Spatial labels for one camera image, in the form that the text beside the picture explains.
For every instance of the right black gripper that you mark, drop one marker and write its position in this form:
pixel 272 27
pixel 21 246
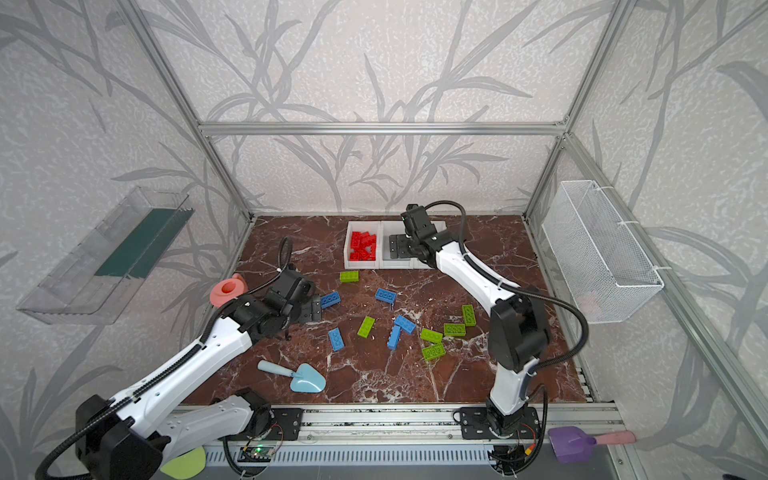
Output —
pixel 405 247

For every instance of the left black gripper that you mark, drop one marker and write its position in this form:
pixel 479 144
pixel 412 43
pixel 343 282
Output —
pixel 303 303

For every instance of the blue lego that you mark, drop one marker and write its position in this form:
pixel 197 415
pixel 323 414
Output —
pixel 405 324
pixel 330 300
pixel 394 337
pixel 336 339

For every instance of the blue lego single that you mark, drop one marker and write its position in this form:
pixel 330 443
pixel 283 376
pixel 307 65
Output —
pixel 386 296

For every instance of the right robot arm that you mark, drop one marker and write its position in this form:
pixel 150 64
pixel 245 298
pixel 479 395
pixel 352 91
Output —
pixel 519 333

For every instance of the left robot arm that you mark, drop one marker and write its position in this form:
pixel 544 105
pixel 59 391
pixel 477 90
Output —
pixel 132 434

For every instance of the white right bin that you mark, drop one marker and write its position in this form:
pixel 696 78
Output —
pixel 438 225

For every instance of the white bin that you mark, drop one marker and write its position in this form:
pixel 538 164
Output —
pixel 361 226
pixel 438 225
pixel 393 250

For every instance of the white middle bin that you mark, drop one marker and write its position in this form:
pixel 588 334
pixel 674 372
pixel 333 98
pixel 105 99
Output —
pixel 393 250

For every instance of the white left bin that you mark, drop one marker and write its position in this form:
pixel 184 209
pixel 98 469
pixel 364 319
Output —
pixel 361 226

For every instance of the green lego top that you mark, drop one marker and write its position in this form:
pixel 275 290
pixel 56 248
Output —
pixel 349 277

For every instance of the pink watering can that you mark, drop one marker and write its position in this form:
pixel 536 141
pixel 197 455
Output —
pixel 227 290

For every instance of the green lego centre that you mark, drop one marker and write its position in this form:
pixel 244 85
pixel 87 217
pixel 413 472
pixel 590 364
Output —
pixel 366 327

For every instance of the light blue toy shovel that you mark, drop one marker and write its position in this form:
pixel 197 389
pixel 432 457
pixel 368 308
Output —
pixel 305 379

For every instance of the green lego upright right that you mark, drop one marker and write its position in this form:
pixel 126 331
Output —
pixel 468 315

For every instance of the green lego right flat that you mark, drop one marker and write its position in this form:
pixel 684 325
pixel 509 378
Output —
pixel 454 330

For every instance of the green lego lower middle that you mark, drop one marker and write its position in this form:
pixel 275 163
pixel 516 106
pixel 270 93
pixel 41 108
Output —
pixel 431 336

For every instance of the blue lego upright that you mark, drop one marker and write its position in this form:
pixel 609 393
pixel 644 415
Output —
pixel 394 337

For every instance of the green lego bottom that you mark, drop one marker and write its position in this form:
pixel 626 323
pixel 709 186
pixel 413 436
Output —
pixel 433 352

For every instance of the electronics board left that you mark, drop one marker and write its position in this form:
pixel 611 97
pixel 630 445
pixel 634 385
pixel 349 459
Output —
pixel 257 454

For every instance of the green spatula wooden handle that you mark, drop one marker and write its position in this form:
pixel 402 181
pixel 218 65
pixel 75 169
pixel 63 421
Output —
pixel 186 466

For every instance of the white wire basket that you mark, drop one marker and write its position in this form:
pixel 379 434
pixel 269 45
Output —
pixel 607 272

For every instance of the clear plastic wall tray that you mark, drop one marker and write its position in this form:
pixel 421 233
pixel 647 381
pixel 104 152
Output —
pixel 96 281

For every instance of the purple scoop pink handle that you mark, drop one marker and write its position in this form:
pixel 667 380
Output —
pixel 572 445

